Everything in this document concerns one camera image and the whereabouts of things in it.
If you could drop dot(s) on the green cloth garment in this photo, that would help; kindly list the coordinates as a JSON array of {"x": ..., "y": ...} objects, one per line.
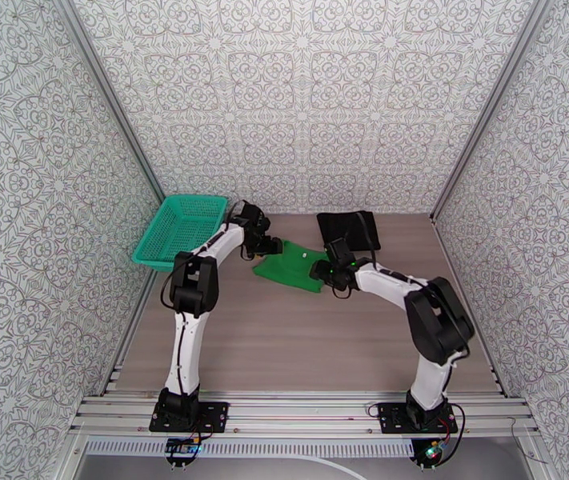
[{"x": 289, "y": 268}]

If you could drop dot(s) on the black cloth garment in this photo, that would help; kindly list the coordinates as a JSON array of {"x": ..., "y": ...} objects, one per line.
[{"x": 344, "y": 226}]

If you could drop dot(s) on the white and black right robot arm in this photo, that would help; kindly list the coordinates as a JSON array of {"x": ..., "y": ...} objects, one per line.
[{"x": 434, "y": 318}]

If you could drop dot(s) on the green plastic basket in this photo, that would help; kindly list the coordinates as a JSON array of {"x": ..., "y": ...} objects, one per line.
[{"x": 184, "y": 228}]

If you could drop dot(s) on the small circuit board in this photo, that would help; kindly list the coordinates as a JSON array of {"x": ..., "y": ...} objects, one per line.
[
  {"x": 184, "y": 447},
  {"x": 433, "y": 451}
]

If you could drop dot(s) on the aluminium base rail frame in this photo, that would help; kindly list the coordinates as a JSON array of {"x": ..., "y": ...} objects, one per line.
[{"x": 304, "y": 413}]

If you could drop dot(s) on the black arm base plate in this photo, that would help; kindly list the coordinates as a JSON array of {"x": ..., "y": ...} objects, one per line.
[
  {"x": 211, "y": 416},
  {"x": 391, "y": 418}
]

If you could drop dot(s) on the aluminium corner post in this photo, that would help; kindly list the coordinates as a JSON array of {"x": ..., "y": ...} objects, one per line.
[
  {"x": 489, "y": 101},
  {"x": 109, "y": 98}
]

